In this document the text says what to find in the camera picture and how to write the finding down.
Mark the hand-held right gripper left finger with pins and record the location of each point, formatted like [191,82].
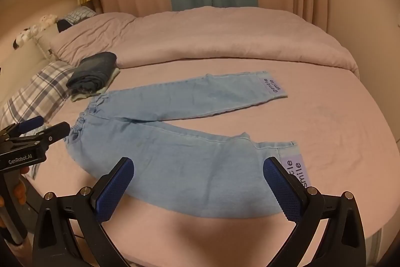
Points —
[115,188]

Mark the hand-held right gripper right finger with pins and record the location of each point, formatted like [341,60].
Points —
[281,192]

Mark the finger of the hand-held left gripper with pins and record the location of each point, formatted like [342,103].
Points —
[31,123]
[56,131]

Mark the light blue denim pants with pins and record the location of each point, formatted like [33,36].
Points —
[187,167]

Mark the person's left hand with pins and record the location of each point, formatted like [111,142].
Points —
[20,192]

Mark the large plaid pillow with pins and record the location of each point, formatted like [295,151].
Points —
[40,88]

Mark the dark folded jeans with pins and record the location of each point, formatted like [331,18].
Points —
[93,70]

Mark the light green folded cloth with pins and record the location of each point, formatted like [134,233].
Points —
[113,74]

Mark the pink bed sheet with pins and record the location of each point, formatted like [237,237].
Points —
[328,117]

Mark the dark blue cloth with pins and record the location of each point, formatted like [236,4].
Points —
[64,25]

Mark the white plush toy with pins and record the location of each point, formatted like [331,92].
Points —
[47,20]

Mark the small plaid pillow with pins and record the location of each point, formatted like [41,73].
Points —
[79,14]

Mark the pink duvet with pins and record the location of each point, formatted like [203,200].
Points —
[218,35]

